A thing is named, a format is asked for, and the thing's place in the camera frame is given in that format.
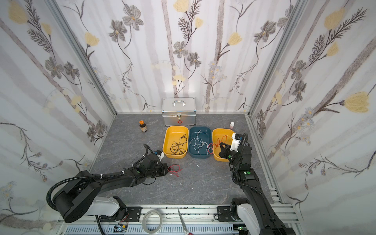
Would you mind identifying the scissors with red handle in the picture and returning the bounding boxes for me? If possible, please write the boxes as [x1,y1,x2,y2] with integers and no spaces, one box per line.
[178,209,193,235]

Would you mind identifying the roll of clear tape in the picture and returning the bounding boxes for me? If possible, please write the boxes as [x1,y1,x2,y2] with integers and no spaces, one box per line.
[142,210,163,235]

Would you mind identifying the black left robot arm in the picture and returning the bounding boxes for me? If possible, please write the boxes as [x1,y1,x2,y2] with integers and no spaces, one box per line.
[46,145,168,223]

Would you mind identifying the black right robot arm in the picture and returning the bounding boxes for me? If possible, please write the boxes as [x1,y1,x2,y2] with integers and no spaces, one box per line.
[219,133,295,235]

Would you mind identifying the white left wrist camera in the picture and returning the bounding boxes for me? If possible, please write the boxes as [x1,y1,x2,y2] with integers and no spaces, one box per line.
[154,150,165,161]

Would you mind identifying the left yellow plastic bin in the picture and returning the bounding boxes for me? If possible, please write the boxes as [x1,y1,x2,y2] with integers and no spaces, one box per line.
[163,126,189,159]

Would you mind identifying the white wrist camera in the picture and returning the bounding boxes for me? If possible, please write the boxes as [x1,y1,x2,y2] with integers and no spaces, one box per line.
[230,133,243,151]
[154,150,165,161]

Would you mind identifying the silver first aid case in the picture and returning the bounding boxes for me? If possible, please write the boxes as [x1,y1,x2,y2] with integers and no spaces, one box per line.
[162,98,196,126]

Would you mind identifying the teal plastic bin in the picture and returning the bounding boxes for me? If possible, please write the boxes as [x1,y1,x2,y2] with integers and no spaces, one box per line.
[188,126,212,159]

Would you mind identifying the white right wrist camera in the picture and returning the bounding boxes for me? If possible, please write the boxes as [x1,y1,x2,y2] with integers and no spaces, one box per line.
[230,133,243,151]

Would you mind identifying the brown bottle orange cap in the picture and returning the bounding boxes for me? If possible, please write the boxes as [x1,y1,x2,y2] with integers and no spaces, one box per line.
[139,120,147,132]

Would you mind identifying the aluminium front rail frame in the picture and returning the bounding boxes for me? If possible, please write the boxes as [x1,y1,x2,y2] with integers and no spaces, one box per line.
[55,204,306,235]

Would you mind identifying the right yellow plastic bin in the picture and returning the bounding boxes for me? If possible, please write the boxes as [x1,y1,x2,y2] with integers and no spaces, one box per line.
[211,128,234,162]

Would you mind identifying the yellow plastic bin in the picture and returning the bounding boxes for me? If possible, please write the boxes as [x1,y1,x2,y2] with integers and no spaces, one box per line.
[163,126,189,159]
[211,128,234,162]

